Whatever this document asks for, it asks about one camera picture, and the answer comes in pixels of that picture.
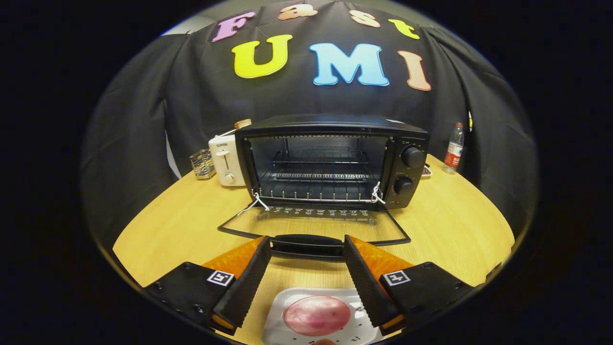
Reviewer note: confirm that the white bread toaster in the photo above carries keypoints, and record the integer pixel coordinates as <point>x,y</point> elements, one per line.
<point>227,160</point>

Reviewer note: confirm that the black toaster oven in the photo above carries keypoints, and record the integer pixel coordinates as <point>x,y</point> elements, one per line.
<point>335,125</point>

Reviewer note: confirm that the metal mesh holder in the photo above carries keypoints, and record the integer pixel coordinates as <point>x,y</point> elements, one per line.
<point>202,164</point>

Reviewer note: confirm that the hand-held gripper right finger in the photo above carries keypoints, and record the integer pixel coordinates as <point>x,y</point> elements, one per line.
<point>366,278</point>

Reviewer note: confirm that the bread slice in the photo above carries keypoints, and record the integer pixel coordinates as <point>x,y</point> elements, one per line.
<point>243,124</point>

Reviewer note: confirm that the black backdrop cloth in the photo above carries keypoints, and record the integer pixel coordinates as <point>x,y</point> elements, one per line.
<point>143,143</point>

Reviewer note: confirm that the clear water bottle red label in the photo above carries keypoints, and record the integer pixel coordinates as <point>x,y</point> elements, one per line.
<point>453,151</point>

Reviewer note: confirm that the white square dish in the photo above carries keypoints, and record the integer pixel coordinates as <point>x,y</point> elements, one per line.
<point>287,302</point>

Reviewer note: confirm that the divided spice dish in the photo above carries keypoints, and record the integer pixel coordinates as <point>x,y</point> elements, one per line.
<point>426,171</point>

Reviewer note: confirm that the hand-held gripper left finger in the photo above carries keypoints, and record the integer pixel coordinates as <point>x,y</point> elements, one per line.
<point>249,278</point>

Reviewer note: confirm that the pink ham slice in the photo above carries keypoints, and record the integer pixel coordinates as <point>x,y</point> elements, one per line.
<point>316,315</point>

